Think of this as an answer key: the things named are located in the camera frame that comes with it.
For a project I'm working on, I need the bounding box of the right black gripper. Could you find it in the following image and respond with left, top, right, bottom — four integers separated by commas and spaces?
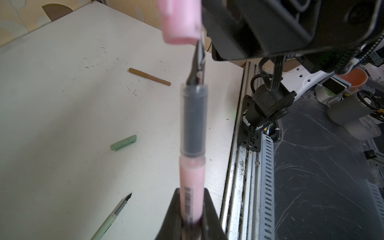
202, 1, 384, 61

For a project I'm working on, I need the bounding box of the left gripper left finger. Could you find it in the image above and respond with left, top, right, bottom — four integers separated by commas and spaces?
155, 188, 182, 240

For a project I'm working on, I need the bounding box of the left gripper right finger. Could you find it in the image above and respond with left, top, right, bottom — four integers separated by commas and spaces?
202, 188, 227, 240

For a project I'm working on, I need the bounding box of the pink pen cap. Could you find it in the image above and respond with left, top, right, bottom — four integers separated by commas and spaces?
157, 0, 202, 45

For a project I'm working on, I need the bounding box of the green pen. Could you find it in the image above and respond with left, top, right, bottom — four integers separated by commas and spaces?
91, 193, 133, 240

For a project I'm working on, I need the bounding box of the pink pen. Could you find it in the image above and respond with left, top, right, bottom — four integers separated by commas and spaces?
179, 40, 208, 225

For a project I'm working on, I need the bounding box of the brown pen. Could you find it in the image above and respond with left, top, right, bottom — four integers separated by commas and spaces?
128, 68, 171, 86

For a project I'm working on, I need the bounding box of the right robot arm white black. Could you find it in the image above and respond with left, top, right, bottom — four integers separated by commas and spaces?
202, 0, 384, 152

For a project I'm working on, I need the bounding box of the green pen cap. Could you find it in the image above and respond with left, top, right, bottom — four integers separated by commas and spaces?
110, 135, 137, 152

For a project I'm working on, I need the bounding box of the orange cup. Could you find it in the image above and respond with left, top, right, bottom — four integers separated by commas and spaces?
338, 68, 368, 89

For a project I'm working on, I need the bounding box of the grey cylinder container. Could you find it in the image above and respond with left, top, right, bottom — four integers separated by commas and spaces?
327, 90, 383, 126

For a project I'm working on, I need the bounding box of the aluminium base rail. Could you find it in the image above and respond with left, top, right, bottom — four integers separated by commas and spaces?
220, 62, 275, 240

